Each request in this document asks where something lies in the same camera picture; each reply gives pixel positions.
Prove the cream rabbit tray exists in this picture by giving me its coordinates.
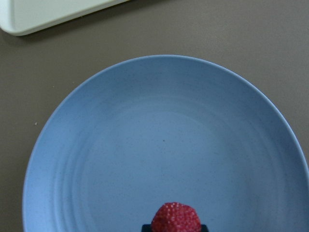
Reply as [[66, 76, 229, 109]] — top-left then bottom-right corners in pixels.
[[0, 0, 125, 36]]

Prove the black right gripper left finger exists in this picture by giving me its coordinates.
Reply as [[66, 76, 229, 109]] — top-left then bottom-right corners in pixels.
[[141, 224, 152, 232]]

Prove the blue round plate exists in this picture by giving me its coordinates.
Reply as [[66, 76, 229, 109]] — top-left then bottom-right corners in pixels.
[[22, 55, 309, 232]]

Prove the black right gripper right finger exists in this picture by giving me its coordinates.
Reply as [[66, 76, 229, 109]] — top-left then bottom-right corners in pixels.
[[201, 224, 208, 232]]

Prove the red strawberry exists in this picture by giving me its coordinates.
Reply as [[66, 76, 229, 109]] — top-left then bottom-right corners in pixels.
[[151, 202, 202, 232]]

